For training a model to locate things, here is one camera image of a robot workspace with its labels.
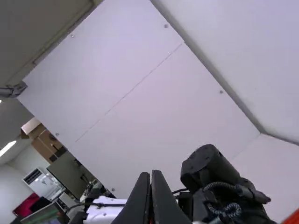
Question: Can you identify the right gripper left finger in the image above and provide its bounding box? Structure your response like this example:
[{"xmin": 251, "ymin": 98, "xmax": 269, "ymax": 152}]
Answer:
[{"xmin": 112, "ymin": 172, "xmax": 151, "ymax": 224}]

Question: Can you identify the monitor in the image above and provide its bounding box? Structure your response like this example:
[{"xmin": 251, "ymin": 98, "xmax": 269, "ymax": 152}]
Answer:
[{"xmin": 20, "ymin": 201, "xmax": 71, "ymax": 224}]

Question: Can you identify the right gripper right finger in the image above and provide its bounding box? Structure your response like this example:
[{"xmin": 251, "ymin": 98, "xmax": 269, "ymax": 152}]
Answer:
[{"xmin": 151, "ymin": 169, "xmax": 192, "ymax": 224}]

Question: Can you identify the black braided cable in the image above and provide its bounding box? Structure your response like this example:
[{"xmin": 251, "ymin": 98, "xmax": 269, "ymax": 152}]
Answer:
[{"xmin": 202, "ymin": 181, "xmax": 242, "ymax": 220}]

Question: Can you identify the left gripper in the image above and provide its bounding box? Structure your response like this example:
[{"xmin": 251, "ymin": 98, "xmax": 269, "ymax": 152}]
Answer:
[{"xmin": 177, "ymin": 177, "xmax": 278, "ymax": 224}]

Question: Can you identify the cardboard box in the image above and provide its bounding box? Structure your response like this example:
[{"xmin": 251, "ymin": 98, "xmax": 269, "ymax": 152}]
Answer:
[{"xmin": 20, "ymin": 116, "xmax": 65, "ymax": 164}]

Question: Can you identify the white air conditioner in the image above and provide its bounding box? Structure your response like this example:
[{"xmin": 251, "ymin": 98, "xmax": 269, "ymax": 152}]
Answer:
[{"xmin": 21, "ymin": 167, "xmax": 49, "ymax": 199}]

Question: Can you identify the ceiling light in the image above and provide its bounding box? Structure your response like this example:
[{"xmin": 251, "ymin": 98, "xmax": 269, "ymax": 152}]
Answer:
[{"xmin": 0, "ymin": 140, "xmax": 17, "ymax": 157}]

